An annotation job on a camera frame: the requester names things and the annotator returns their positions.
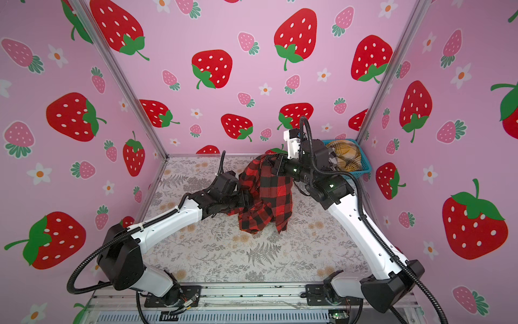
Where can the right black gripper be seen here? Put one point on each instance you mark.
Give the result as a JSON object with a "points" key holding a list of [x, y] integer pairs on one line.
{"points": [[278, 168]]}

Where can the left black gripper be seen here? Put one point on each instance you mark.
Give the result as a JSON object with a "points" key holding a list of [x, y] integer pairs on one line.
{"points": [[244, 198]]}

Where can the red black plaid shirt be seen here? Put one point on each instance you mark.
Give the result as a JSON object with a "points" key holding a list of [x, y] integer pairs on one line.
{"points": [[272, 197]]}

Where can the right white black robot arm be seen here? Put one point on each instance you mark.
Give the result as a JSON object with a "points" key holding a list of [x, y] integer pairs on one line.
{"points": [[393, 275]]}

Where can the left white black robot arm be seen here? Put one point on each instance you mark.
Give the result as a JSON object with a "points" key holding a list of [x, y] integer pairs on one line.
{"points": [[122, 262]]}

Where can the yellow plaid shirt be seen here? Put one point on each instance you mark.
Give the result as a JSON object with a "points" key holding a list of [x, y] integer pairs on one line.
{"points": [[345, 155]]}

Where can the teal plastic basket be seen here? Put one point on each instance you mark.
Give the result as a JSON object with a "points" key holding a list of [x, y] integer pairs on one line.
{"points": [[365, 163]]}

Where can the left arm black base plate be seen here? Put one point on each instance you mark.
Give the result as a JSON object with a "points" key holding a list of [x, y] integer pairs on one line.
{"points": [[178, 297]]}

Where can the aluminium rail frame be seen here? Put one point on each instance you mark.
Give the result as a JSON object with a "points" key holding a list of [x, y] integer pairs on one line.
{"points": [[291, 302]]}

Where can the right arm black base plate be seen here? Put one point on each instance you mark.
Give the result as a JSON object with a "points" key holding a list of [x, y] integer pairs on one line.
{"points": [[322, 295]]}

